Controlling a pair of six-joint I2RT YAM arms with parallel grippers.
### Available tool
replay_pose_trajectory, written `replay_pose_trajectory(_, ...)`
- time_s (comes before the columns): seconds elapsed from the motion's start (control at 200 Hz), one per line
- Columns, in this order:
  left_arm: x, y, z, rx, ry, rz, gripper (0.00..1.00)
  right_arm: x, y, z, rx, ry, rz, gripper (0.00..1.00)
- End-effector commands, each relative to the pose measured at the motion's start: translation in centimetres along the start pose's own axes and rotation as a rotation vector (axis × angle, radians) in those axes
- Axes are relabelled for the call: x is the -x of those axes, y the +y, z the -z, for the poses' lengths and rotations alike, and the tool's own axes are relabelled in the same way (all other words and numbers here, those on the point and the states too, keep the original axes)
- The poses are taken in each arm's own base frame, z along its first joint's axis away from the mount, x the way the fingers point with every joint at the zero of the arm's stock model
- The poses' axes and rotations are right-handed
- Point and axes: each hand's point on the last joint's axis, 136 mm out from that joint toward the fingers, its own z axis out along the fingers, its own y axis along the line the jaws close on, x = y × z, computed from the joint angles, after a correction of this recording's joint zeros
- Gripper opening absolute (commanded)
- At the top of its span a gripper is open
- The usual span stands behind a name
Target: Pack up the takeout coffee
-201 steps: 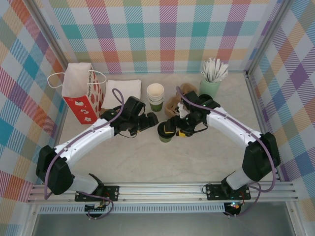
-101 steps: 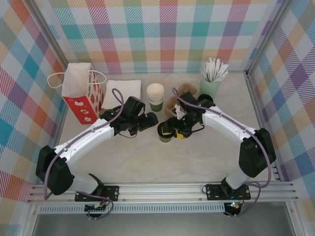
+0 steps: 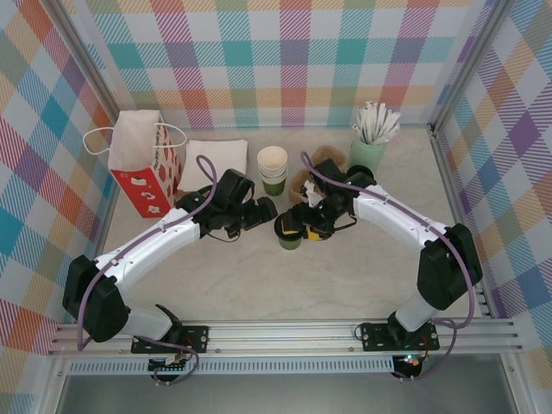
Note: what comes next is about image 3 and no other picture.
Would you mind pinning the brown pulp cup carrier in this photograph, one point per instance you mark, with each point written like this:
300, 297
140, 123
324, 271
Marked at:
330, 152

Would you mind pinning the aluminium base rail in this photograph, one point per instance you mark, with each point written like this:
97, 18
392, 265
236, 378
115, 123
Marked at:
280, 334

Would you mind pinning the aluminium frame post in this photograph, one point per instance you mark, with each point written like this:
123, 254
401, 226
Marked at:
468, 64
95, 64

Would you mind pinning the red and white paper bag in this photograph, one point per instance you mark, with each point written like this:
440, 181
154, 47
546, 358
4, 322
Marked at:
129, 138

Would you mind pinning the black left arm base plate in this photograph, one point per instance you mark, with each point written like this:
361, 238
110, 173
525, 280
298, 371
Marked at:
198, 336

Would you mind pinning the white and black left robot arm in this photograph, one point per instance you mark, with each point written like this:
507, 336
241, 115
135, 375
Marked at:
146, 241

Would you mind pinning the white paper napkin stack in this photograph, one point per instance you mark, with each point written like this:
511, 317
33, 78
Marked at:
215, 159

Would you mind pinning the aluminium side rail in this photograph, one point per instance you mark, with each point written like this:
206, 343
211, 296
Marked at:
106, 228
448, 181

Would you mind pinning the white paper-wrapped stick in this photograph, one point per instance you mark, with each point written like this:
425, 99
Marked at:
359, 133
380, 116
369, 116
388, 123
392, 131
363, 123

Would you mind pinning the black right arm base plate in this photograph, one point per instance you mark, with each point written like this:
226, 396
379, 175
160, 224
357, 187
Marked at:
375, 338

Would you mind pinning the mint green stick holder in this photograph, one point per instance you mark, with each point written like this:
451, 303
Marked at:
366, 155

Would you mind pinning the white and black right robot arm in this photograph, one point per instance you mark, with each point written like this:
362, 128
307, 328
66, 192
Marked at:
397, 215

